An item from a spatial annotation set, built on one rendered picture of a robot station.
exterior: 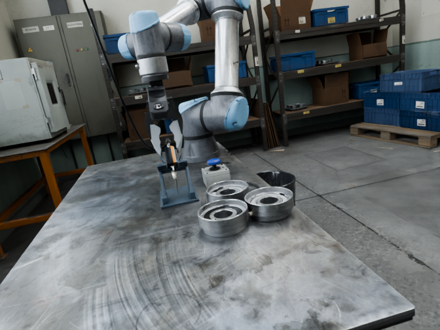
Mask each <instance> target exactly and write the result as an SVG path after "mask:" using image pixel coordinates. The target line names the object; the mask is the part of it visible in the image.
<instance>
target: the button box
mask: <svg viewBox="0 0 440 330"><path fill-rule="evenodd" d="M202 176H203V180H204V184H205V186H206V187H207V188H208V187H209V186H210V185H212V184H214V183H217V182H220V181H226V180H230V172H229V169H228V168H227V167H226V166H225V165H224V164H220V165H217V167H216V168H213V167H212V166H210V167H207V168H202Z"/></svg>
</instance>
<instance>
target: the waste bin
mask: <svg viewBox="0 0 440 330"><path fill-rule="evenodd" d="M256 174H257V175H258V176H259V177H260V178H261V179H263V180H264V181H265V182H266V183H268V184H269V185H270V186H271V187H284V188H287V189H289V190H290V191H292V192H293V201H294V206H295V182H296V178H295V176H294V175H293V174H291V173H288V172H283V171H265V172H259V173H256Z"/></svg>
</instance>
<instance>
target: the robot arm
mask: <svg viewBox="0 0 440 330"><path fill-rule="evenodd" d="M249 6H250V0H179V1H178V2H177V5H176V6H174V7H173V8H171V9H170V10H168V11H166V12H165V13H163V14H161V15H160V16H158V13H157V12H155V11H154V10H141V11H137V12H133V13H131V15H129V25H130V33H127V34H126V35H123V36H121V37H120V39H119V41H118V48H119V51H120V53H121V55H122V56H123V57H124V58H126V59H127V60H137V62H138V65H136V69H138V68H139V74H140V76H143V77H142V78H141V81H142V82H143V83H146V82H149V85H150V87H147V95H148V101H146V103H147V106H146V108H147V109H148V113H145V129H146V131H147V133H148V135H149V138H150V140H151V142H152V144H153V147H154V148H155V150H156V152H157V153H158V154H159V155H160V156H162V149H161V146H160V143H161V141H160V138H159V135H160V127H159V126H158V125H156V124H155V122H154V121H156V123H159V122H160V120H165V119H167V120H168V121H170V119H171V118H173V119H172V122H171V123H170V125H169V127H170V131H171V132H172V133H173V134H174V141H175V146H176V149H177V152H178V153H180V150H181V146H182V138H183V137H184V147H183V159H187V163H201V162H207V161H208V160H209V159H212V158H219V157H220V156H221V152H220V149H219V147H218V145H217V143H216V140H215V138H214V136H213V132H222V131H228V132H231V131H234V130H240V129H242V128H243V127H244V125H245V124H246V122H247V120H248V115H249V106H248V101H247V99H245V98H244V97H243V93H242V92H241V91H240V90H239V89H238V76H239V23H240V22H241V21H242V20H243V18H244V10H247V9H248V8H249ZM209 19H212V20H213V21H214V22H215V89H214V91H213V92H212V93H211V100H208V97H203V98H198V99H195V100H191V101H186V102H184V103H181V104H180V105H179V109H178V107H176V108H175V107H174V103H175V102H174V101H173V98H172V97H168V98H167V97H166V91H165V87H164V86H163V82H162V80H164V79H169V76H168V74H167V72H169V71H168V64H167V60H166V55H165V53H168V52H180V51H184V50H186V49H187V48H188V47H189V45H190V43H191V33H190V31H189V29H188V27H187V26H191V25H194V24H195V23H197V22H200V21H203V20H209Z"/></svg>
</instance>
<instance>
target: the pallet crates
mask: <svg viewBox="0 0 440 330"><path fill-rule="evenodd" d="M390 74H391V75H390ZM372 91H376V92H372ZM363 104H364V122H361V124H354V125H351V127H350V128H351V129H350V133H351V134H350V135H351V136H357V137H361V138H368V139H375V140H380V141H387V142H391V143H398V144H402V145H410V146H413V147H421V148H425V149H433V148H436V147H437V146H436V145H437V141H440V68H437V69H419V70H408V71H397V72H393V73H387V74H383V75H380V89H376V90H370V91H366V92H363ZM363 129H368V130H369V131H372V132H380V133H381V134H380V136H372V135H368V134H364V133H363ZM396 135H399V136H408V137H412V138H418V142H413V141H405V140H400V139H396V138H395V137H396Z"/></svg>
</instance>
